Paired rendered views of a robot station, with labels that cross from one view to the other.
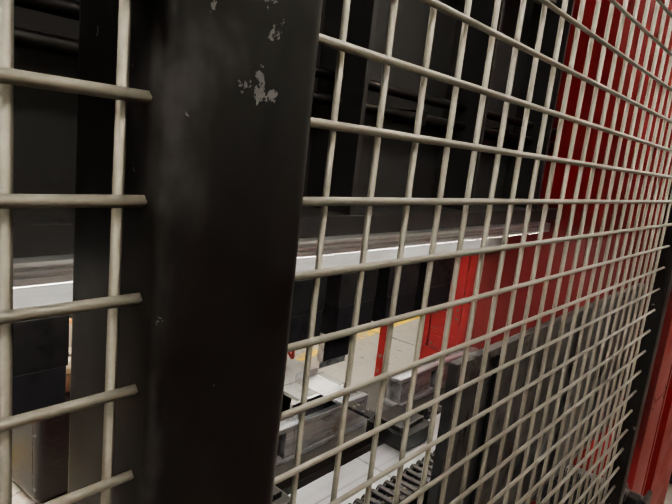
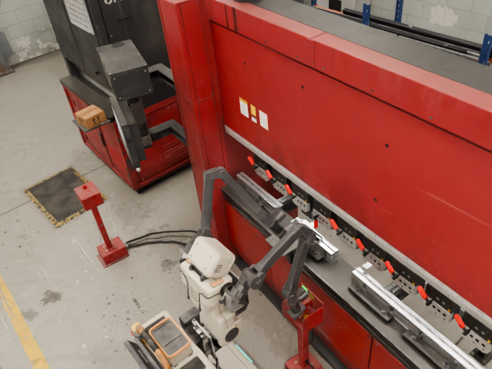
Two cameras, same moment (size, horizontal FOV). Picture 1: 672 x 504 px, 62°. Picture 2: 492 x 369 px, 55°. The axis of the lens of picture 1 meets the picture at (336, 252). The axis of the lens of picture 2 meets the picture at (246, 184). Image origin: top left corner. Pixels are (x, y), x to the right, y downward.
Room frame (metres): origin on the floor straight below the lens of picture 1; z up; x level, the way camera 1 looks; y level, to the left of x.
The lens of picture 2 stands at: (1.04, 2.13, 3.15)
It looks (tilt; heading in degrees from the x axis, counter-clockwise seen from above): 39 degrees down; 289
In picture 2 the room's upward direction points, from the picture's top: 7 degrees counter-clockwise
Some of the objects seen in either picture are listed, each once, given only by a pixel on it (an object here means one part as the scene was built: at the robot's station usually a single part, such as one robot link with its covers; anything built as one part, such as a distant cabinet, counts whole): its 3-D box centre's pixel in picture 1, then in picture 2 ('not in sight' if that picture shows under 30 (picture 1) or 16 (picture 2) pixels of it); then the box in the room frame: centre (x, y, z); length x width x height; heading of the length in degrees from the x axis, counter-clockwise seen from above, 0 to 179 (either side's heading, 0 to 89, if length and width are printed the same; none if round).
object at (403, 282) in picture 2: (7, 365); (408, 273); (0.81, 0.48, 1.26); 0.15 x 0.09 x 0.17; 139
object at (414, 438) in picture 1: (374, 413); not in sight; (1.29, -0.14, 1.01); 0.26 x 0.12 x 0.05; 49
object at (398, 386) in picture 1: (434, 373); (258, 194); (1.81, -0.38, 0.92); 0.50 x 0.06 x 0.10; 139
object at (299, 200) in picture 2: (344, 298); (304, 194); (1.41, -0.04, 1.26); 0.15 x 0.09 x 0.17; 139
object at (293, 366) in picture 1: (289, 375); (290, 238); (1.49, 0.09, 1.00); 0.26 x 0.18 x 0.01; 49
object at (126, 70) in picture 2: not in sight; (135, 111); (2.69, -0.45, 1.53); 0.51 x 0.25 x 0.85; 128
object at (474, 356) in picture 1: (560, 399); not in sight; (1.24, -0.56, 1.12); 1.13 x 0.02 x 0.44; 139
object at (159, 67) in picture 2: not in sight; (159, 80); (2.56, -0.66, 1.67); 0.40 x 0.24 x 0.07; 139
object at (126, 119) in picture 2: not in sight; (129, 130); (2.72, -0.36, 1.42); 0.45 x 0.12 x 0.36; 128
